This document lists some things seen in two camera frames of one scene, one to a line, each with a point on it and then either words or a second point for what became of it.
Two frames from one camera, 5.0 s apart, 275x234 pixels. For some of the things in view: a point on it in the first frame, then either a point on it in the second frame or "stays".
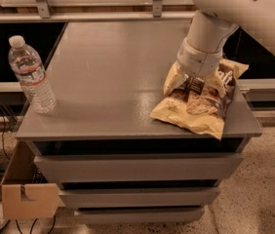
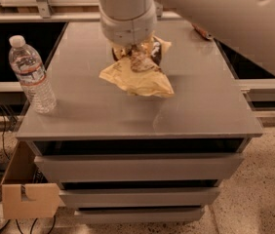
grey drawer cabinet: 115,163 stays
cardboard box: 21,198 stays
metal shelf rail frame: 165,10 stays
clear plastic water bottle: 27,66 stays
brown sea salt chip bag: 201,105 -> 137,69
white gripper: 196,61 -> 127,30
